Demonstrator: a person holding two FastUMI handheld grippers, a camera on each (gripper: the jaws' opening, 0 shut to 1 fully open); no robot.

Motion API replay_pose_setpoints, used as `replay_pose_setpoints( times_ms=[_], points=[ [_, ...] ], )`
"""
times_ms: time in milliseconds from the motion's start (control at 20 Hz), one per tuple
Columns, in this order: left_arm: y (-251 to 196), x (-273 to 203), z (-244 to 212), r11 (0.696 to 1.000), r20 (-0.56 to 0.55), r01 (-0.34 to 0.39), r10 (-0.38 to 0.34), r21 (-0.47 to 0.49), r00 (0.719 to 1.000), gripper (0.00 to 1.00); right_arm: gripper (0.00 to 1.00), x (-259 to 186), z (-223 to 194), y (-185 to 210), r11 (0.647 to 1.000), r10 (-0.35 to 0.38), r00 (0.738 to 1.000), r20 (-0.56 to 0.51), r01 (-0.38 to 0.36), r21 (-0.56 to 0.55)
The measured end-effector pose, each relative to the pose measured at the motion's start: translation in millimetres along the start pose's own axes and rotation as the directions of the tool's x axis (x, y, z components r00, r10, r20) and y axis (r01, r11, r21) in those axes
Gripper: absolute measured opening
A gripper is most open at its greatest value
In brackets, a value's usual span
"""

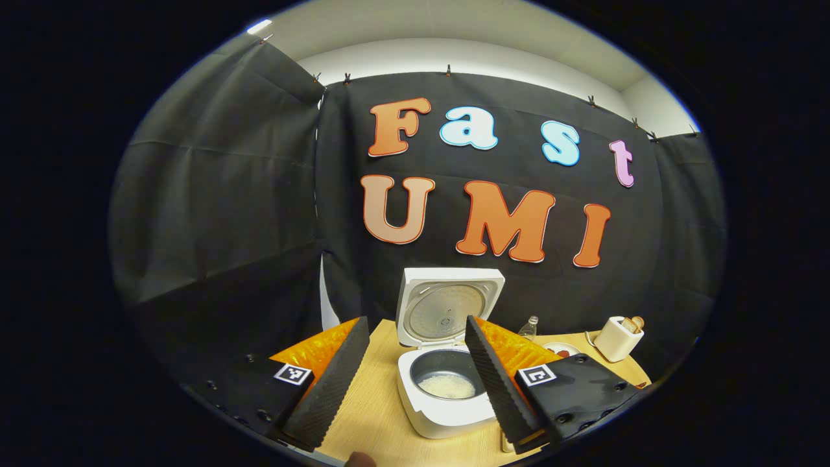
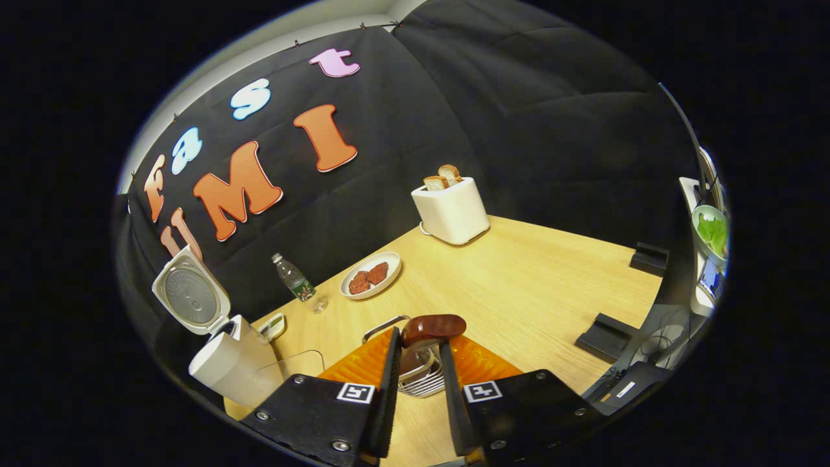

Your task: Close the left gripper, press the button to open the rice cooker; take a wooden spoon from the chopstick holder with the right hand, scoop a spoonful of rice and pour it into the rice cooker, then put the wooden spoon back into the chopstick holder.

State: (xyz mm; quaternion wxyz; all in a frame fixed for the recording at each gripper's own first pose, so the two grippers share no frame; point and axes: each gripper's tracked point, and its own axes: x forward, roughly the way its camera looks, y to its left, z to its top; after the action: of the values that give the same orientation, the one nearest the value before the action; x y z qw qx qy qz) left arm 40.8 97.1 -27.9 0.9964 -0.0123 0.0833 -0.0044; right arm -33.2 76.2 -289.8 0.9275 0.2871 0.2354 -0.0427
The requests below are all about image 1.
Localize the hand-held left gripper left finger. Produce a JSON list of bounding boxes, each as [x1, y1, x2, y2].
[[185, 316, 370, 453]]

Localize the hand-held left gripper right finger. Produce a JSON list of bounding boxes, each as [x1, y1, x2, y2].
[[465, 315, 643, 455]]

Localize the white rice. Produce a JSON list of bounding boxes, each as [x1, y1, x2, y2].
[[418, 374, 477, 400]]

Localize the white rice cooker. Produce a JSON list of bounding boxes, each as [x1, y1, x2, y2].
[[396, 267, 506, 440]]

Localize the white toaster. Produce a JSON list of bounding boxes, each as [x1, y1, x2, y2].
[[593, 316, 646, 363]]

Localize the black backdrop cloth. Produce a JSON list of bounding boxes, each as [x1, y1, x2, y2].
[[109, 32, 727, 403]]

